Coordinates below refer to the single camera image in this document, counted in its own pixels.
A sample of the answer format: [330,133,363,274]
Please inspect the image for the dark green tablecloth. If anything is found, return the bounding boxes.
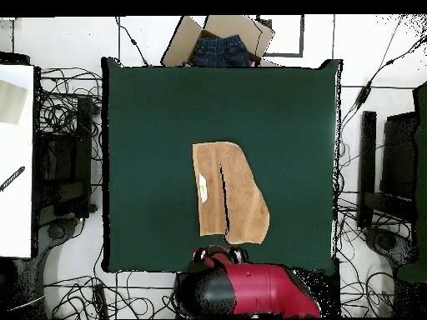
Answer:
[100,56,344,274]

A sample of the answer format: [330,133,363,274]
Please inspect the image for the blue denim jeans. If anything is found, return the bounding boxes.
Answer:
[190,33,252,68]

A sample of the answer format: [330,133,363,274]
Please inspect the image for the black ribbed strip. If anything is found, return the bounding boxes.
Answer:
[0,165,27,193]

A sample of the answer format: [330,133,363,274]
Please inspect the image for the black cable tangle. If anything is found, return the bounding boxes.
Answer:
[334,189,414,318]
[44,271,178,319]
[38,67,103,161]

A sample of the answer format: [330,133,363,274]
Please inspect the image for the white side table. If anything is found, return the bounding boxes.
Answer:
[0,62,36,259]

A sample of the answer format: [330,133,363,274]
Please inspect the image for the black cable with inline connector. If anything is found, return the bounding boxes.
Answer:
[338,32,427,141]

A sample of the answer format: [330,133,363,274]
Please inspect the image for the black power strip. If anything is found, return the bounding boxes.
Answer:
[93,282,109,319]

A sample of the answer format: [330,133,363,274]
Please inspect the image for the black equipment stand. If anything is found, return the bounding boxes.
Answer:
[34,95,99,221]
[357,110,419,231]

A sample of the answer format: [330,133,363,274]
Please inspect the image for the grey chair base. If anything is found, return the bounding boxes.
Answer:
[33,216,84,268]
[362,226,420,268]

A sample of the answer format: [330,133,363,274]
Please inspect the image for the open cardboard box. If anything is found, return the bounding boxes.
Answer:
[160,14,283,68]

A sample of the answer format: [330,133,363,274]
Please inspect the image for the black cable with plug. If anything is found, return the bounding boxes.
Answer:
[114,15,151,67]

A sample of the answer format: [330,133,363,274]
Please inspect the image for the beige paper sheet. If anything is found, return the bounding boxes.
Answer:
[0,78,29,126]

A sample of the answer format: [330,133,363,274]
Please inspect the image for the orange terry towel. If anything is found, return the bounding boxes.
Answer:
[192,141,270,245]

